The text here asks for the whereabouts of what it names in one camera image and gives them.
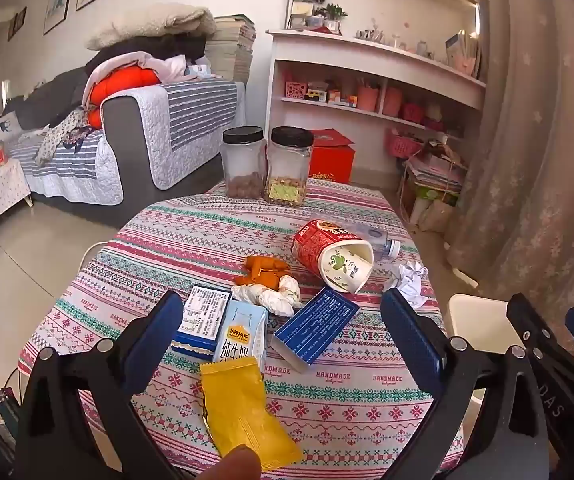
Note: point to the white animal print cushion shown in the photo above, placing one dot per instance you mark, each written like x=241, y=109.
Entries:
x=4, y=127

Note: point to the orange cushion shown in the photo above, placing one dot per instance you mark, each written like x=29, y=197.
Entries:
x=122, y=82

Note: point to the grey sofa with quilted cover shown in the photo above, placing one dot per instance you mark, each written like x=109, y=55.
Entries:
x=132, y=150

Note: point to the pink lattice box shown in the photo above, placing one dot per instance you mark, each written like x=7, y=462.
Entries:
x=294, y=91

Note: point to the patterned striped tablecloth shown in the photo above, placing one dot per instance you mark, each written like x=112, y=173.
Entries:
x=347, y=400

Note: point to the small potted plant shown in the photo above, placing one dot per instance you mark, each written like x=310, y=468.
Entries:
x=336, y=12

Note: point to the small blue white box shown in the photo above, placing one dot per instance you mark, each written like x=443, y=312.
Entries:
x=204, y=315

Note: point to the white paper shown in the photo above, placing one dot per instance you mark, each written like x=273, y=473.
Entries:
x=412, y=280

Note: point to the red instant noodle cup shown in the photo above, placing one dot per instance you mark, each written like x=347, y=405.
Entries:
x=327, y=255

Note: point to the pink plastic basket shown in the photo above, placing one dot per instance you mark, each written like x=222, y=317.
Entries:
x=402, y=145

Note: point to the clear plastic bottle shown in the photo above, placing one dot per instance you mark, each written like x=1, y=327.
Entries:
x=382, y=242

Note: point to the red cardboard box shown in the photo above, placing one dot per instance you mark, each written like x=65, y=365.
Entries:
x=332, y=157

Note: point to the clear jar with yellow label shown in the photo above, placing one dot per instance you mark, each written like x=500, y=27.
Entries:
x=289, y=170

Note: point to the floral curtain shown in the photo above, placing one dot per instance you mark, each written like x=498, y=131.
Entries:
x=537, y=135

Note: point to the white tissue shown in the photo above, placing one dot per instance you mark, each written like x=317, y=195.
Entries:
x=272, y=300

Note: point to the pile of papers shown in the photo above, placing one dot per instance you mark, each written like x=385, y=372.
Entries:
x=437, y=167

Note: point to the light blue milk carton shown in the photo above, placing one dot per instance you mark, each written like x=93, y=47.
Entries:
x=242, y=330

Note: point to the cream blanket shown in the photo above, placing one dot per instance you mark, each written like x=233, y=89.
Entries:
x=152, y=25

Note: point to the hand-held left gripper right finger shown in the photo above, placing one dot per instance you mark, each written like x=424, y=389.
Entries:
x=412, y=340

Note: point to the stack of books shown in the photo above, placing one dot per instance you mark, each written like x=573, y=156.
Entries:
x=229, y=47

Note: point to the orange peel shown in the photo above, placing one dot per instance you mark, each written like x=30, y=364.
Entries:
x=262, y=267

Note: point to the dark pink container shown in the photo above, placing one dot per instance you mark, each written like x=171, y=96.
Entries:
x=412, y=112

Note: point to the yellow snack packet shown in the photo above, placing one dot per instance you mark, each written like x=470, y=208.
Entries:
x=242, y=410

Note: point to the floral cloth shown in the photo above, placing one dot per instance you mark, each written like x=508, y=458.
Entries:
x=62, y=135

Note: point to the white bookshelf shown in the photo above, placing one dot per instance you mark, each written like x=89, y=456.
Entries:
x=377, y=60

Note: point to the person's left hand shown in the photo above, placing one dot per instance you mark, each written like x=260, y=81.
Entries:
x=234, y=465

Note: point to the clear jar with brown nuts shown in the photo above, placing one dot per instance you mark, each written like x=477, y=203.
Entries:
x=243, y=170

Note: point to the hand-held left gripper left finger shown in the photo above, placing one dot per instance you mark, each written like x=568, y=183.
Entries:
x=154, y=330

